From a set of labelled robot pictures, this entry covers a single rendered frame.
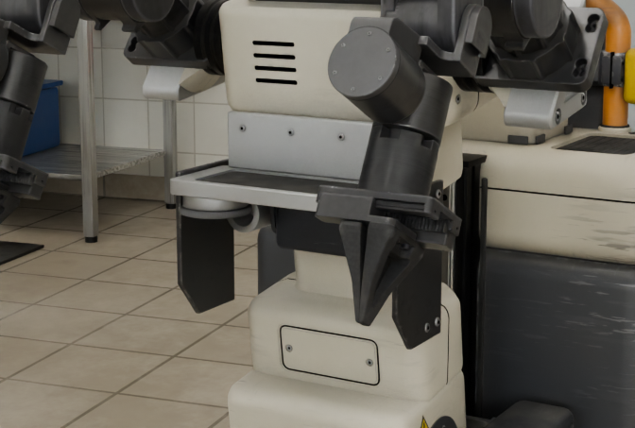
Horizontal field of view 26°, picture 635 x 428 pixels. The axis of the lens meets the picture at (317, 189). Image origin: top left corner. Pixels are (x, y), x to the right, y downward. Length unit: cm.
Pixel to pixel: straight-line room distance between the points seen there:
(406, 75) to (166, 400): 225
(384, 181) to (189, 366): 241
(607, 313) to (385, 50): 67
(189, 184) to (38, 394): 194
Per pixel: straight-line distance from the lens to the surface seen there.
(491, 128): 169
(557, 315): 164
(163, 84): 155
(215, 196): 138
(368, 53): 104
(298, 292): 152
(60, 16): 134
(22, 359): 357
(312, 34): 142
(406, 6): 112
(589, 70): 132
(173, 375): 339
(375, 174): 108
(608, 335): 163
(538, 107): 134
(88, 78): 471
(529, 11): 121
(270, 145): 144
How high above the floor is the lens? 107
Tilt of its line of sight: 11 degrees down
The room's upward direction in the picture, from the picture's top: straight up
